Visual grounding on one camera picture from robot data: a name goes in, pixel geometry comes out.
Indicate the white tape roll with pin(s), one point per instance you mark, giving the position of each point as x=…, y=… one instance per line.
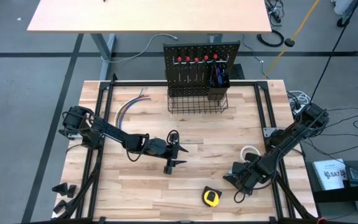
x=250, y=147

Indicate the black mesh panel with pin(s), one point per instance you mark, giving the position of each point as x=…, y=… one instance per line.
x=238, y=72

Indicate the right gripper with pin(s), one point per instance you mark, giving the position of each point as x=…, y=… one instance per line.
x=253, y=174

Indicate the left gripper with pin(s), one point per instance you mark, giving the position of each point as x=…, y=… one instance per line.
x=160, y=149

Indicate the office chair base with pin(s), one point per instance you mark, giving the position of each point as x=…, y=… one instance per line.
x=342, y=22

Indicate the black rounded object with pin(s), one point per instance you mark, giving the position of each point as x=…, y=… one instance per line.
x=211, y=197

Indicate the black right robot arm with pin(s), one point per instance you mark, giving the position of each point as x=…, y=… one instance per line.
x=291, y=140

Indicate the black metal peg board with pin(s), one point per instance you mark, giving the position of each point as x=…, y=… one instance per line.
x=172, y=49

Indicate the black aluminium table frame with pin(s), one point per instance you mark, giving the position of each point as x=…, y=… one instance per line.
x=129, y=83

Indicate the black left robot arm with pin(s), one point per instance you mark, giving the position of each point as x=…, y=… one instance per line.
x=104, y=130

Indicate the white booklet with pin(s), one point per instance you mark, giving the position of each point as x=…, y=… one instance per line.
x=328, y=174

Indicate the black printed part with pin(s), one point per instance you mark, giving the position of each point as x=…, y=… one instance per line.
x=72, y=191
x=60, y=206
x=60, y=189

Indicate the grey desk leg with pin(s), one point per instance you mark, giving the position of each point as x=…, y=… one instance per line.
x=104, y=46
x=215, y=37

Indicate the black plastic bin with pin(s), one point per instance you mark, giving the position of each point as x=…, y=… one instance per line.
x=217, y=93

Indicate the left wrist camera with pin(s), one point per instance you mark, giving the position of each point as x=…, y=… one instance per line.
x=174, y=141

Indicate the light wooden desk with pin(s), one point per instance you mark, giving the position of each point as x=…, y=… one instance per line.
x=151, y=15

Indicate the black storage box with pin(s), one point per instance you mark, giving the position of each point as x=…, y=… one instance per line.
x=328, y=196

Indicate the black plug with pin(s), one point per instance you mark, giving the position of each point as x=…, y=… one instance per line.
x=290, y=42

